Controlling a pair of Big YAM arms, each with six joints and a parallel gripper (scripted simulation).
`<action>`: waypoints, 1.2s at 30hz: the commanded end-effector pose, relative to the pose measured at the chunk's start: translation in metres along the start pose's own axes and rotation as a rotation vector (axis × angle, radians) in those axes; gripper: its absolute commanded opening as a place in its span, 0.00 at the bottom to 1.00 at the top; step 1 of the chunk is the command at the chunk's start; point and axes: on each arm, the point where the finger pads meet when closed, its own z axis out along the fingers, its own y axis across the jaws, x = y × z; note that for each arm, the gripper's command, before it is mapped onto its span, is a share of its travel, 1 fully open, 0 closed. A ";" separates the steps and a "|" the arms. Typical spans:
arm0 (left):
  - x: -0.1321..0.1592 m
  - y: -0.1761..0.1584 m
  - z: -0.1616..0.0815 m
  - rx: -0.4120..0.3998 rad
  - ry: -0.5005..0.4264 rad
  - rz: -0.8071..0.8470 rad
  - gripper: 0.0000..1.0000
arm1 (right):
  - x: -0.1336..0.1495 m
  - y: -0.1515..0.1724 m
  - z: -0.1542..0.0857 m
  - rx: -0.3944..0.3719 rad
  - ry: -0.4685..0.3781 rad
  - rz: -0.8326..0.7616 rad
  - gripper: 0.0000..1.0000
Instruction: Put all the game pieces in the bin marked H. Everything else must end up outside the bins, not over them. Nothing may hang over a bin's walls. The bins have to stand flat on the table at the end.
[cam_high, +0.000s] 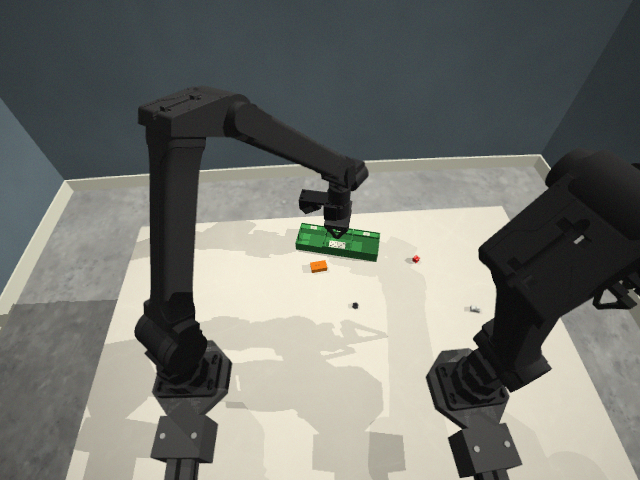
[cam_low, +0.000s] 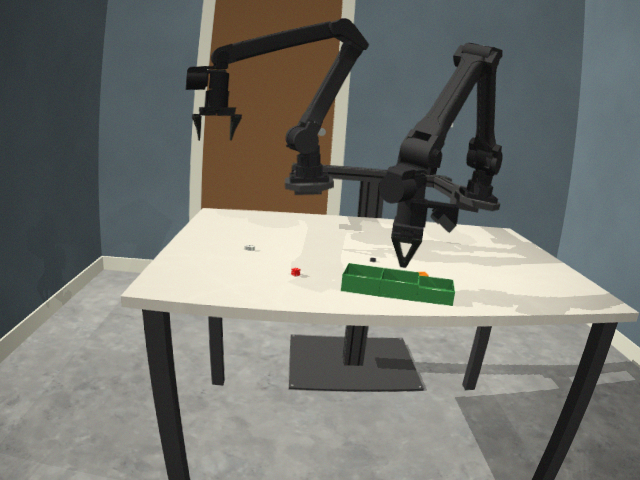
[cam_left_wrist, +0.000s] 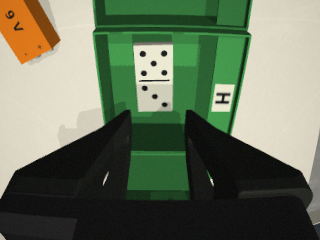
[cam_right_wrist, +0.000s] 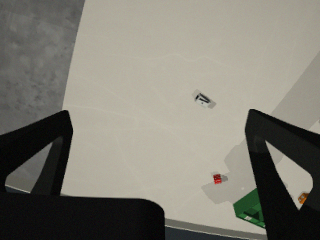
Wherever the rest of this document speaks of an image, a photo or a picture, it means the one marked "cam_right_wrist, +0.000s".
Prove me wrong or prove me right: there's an orange nine-volt battery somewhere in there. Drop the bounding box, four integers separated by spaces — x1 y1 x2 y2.
298 193 309 204

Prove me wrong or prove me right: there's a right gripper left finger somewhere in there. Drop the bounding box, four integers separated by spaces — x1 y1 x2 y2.
0 110 73 196

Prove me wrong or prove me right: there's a red die with white pips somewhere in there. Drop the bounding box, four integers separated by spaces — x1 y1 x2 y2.
213 174 222 184

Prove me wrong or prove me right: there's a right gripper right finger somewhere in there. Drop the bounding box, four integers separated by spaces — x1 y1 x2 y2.
245 109 320 240

